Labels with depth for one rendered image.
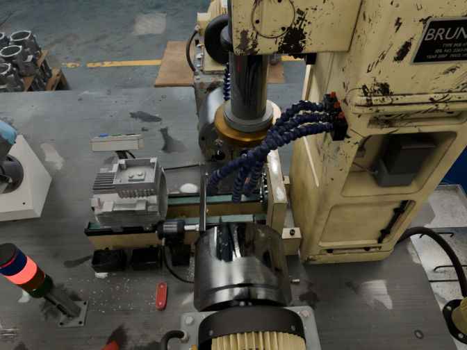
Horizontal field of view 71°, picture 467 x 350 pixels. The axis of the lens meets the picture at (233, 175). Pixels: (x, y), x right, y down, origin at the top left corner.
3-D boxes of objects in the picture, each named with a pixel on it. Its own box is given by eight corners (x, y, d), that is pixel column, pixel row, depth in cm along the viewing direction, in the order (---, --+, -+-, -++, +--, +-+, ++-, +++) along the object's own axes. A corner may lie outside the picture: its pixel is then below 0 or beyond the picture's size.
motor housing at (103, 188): (170, 189, 123) (160, 154, 108) (165, 234, 110) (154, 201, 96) (116, 192, 123) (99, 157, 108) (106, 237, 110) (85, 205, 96)
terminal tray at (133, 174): (161, 171, 108) (157, 156, 103) (158, 197, 102) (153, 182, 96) (125, 173, 108) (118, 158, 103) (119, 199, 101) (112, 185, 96)
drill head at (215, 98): (256, 111, 152) (258, 62, 133) (265, 170, 129) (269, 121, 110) (202, 114, 152) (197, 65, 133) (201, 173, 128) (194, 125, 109)
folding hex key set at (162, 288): (165, 310, 106) (165, 307, 105) (156, 310, 106) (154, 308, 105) (167, 283, 112) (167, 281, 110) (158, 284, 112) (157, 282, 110)
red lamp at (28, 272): (39, 260, 84) (31, 252, 80) (31, 283, 80) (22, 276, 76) (16, 262, 83) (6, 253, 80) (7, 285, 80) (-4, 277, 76)
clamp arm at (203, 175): (208, 235, 101) (208, 173, 117) (207, 230, 98) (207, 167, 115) (197, 236, 101) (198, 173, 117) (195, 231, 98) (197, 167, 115)
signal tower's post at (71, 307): (89, 301, 109) (26, 237, 77) (83, 326, 103) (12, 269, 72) (65, 302, 108) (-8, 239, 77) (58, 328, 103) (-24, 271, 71)
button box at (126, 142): (144, 147, 126) (142, 133, 125) (139, 149, 119) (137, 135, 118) (99, 149, 126) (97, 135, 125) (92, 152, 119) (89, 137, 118)
